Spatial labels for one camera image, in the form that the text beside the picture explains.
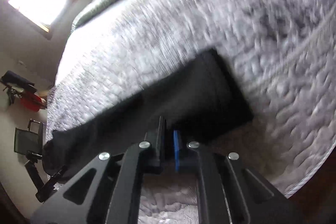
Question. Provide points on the black bag on wall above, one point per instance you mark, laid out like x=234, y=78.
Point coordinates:
x=12, y=78

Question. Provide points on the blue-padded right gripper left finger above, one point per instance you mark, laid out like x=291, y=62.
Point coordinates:
x=155, y=153

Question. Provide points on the white quilted mattress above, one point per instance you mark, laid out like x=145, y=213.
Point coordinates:
x=281, y=54

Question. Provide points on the black pants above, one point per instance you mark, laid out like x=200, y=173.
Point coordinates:
x=201, y=100

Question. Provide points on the red cloth on rack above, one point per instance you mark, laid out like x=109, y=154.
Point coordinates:
x=33, y=102

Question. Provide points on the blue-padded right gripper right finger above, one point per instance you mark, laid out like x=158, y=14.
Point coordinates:
x=185, y=158

